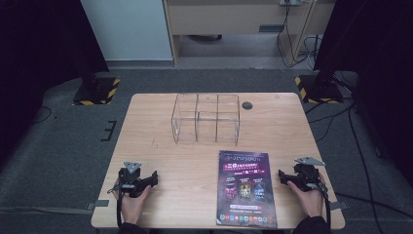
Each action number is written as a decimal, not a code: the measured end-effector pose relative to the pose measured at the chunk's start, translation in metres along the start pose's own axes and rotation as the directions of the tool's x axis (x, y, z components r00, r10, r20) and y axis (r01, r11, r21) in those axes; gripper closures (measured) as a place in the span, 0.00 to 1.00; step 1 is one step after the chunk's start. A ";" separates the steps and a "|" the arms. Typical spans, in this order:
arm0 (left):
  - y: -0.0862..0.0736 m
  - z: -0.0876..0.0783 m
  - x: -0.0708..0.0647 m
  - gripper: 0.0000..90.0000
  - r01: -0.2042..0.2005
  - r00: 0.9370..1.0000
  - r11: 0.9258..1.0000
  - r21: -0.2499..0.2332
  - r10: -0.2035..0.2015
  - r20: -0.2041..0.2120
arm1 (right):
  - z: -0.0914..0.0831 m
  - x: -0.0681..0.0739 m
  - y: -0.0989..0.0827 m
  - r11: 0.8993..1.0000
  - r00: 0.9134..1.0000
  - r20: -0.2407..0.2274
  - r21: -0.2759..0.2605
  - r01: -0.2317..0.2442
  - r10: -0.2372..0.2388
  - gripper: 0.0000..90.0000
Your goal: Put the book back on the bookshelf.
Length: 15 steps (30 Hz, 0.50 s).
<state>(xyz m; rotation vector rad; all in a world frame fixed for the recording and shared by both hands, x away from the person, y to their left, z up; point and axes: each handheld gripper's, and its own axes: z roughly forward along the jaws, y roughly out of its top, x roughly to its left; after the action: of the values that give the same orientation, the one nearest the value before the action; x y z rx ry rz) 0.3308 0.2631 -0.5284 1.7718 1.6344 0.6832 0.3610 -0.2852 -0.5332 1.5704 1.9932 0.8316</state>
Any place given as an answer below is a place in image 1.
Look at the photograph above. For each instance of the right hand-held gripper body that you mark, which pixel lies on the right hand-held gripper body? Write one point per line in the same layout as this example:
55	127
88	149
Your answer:
307	177

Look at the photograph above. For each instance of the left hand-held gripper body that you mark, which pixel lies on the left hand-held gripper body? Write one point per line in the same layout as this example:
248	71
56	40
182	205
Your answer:
130	182

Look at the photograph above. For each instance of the dark purple magazine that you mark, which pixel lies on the dark purple magazine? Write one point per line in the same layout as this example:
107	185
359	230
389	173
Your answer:
246	188

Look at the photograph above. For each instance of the clear acrylic file rack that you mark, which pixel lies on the clear acrylic file rack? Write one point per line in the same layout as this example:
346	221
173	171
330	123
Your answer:
206	120

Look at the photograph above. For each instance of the person's left hand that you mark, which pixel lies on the person's left hand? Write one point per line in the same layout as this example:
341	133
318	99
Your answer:
133	206

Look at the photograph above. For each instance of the person's right hand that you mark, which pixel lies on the person's right hand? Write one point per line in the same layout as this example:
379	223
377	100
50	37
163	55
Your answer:
310	201

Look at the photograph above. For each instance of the grey tape strip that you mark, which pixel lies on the grey tape strip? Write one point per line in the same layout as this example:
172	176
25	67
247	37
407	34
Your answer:
98	204
339	205

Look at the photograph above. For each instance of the black striped-edge stand base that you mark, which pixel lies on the black striped-edge stand base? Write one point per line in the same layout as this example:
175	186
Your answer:
97	92
319	91

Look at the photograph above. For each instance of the black curtain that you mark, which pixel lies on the black curtain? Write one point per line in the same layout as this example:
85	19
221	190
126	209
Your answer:
42	48
373	48

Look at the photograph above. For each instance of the white cabinet panel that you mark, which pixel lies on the white cabinet panel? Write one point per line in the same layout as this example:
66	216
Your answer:
130	29

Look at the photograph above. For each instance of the beige wooden office desk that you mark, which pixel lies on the beige wooden office desk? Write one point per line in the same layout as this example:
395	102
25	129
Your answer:
227	16

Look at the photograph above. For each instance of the white wall socket box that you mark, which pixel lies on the white wall socket box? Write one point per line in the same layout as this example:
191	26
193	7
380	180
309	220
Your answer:
290	2

